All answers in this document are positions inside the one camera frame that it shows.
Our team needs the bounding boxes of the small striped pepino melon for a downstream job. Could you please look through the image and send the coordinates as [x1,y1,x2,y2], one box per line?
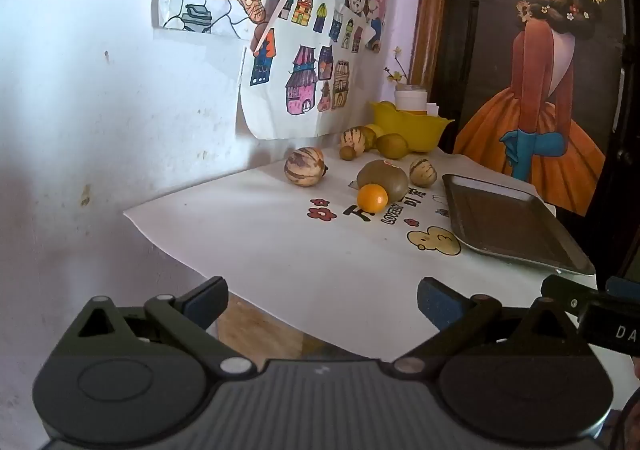
[409,157,438,187]

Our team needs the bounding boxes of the drawing of coloured houses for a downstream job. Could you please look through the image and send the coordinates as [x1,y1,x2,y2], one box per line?
[236,0,386,141]

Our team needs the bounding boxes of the yellow green pear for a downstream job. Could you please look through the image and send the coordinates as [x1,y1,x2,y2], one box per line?
[376,133,411,160]

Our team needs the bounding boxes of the poster of orange dress figure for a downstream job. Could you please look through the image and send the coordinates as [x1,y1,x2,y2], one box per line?
[452,0,626,217]

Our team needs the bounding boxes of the metal tray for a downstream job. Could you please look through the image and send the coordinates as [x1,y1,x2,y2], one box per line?
[442,173,597,276]

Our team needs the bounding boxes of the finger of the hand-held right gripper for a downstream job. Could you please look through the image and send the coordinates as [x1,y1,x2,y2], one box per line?
[605,276,640,301]
[541,274,601,318]

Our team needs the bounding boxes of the yellow flower sprig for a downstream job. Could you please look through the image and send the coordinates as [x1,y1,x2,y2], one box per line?
[384,46,408,87]

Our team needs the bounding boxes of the orange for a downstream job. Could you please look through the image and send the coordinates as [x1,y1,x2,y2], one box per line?
[357,183,389,212]

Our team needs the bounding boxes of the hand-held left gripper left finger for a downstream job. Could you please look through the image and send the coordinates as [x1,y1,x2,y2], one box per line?
[65,275,253,377]

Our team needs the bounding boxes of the dark door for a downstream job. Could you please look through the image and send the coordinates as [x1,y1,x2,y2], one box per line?
[430,0,640,281]

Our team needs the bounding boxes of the pale striped pepino melon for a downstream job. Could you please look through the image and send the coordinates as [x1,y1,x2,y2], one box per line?
[340,127,369,157]

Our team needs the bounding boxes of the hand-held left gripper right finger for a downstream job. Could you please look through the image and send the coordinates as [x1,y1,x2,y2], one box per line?
[392,277,583,377]

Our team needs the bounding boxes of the olive green melon with sticker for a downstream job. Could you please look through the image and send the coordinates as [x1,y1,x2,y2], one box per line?
[356,159,410,201]

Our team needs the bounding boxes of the yellow scalloped plastic bowl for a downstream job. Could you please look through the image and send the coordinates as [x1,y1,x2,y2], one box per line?
[370,100,456,153]

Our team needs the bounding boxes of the white printed table cover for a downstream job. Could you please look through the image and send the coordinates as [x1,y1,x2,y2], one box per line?
[123,145,640,381]

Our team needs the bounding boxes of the brown wooden door frame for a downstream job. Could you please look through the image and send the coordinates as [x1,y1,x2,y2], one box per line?
[409,0,451,88]

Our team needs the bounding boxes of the large striped pepino melon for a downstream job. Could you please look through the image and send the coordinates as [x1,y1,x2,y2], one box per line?
[284,146,327,187]

